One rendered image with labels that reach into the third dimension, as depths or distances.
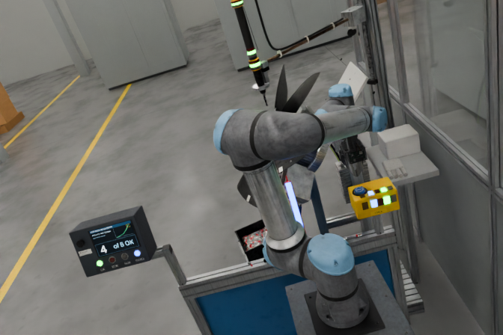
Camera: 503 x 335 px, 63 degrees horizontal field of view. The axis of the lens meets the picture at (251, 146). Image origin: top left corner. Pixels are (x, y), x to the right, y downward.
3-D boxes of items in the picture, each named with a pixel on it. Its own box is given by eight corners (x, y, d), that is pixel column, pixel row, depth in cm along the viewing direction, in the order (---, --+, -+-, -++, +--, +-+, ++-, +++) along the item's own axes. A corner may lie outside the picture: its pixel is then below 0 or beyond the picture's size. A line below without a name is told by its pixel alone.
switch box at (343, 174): (368, 188, 230) (361, 154, 220) (373, 197, 222) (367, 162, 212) (342, 194, 231) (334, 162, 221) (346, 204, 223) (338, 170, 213)
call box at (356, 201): (391, 197, 163) (388, 175, 158) (400, 212, 154) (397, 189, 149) (351, 208, 164) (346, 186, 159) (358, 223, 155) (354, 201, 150)
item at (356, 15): (357, 21, 203) (354, 4, 199) (368, 20, 198) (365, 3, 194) (343, 28, 198) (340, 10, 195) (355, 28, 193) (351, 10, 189)
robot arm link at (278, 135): (293, 114, 84) (390, 98, 120) (252, 113, 91) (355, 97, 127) (295, 170, 86) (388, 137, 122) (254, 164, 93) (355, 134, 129)
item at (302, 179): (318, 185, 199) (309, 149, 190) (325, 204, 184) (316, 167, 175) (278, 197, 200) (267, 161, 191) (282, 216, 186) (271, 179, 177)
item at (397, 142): (409, 138, 217) (406, 120, 212) (421, 152, 203) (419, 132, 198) (376, 146, 218) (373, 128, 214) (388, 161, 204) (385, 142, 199)
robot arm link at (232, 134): (308, 289, 116) (246, 128, 90) (267, 274, 126) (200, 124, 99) (328, 257, 123) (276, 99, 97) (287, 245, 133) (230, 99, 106)
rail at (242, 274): (394, 239, 168) (391, 224, 165) (397, 246, 165) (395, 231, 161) (185, 293, 175) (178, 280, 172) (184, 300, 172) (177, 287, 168)
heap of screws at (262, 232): (278, 225, 192) (275, 219, 190) (289, 242, 179) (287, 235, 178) (240, 241, 189) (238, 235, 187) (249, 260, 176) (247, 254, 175)
